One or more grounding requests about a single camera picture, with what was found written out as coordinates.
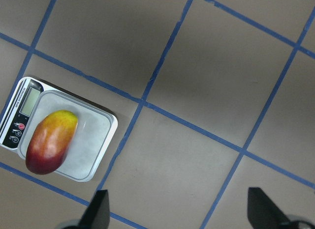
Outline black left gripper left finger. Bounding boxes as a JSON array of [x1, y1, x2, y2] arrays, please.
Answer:
[[78, 190, 110, 229]]

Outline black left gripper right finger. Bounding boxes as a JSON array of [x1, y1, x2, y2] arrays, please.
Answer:
[[247, 187, 295, 229]]

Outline red yellow mango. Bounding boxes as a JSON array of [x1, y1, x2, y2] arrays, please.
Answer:
[[26, 110, 78, 175]]

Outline white digital kitchen scale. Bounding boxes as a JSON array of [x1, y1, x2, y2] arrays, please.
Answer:
[[0, 77, 118, 182]]

